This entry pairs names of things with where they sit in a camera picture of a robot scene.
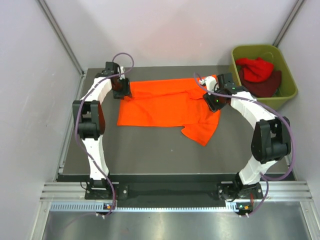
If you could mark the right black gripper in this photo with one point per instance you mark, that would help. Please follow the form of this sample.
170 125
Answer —
213 106

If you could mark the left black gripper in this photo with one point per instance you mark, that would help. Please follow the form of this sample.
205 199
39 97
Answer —
125 91

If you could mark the orange t shirt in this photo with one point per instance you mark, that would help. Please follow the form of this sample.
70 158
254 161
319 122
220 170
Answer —
170 103

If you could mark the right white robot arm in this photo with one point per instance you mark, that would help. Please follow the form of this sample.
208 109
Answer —
271 140

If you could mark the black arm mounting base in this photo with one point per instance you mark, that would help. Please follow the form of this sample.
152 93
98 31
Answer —
172 190

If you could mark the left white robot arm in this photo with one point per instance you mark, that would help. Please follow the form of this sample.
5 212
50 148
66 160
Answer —
90 124

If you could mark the dark maroon t shirt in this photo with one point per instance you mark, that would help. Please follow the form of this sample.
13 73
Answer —
264 89

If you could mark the red t shirt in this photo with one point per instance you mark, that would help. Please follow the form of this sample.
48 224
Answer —
255 70

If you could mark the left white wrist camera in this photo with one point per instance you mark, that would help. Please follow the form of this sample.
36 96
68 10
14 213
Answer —
121 72

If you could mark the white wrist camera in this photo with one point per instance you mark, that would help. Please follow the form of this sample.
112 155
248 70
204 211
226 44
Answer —
121 72
210 82

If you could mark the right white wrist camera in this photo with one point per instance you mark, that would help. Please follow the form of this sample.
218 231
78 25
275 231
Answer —
210 82

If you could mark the aluminium frame rail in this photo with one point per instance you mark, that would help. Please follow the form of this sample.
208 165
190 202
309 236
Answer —
278 191

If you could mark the slotted grey cable duct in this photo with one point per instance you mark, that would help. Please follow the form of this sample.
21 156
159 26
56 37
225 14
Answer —
102 207

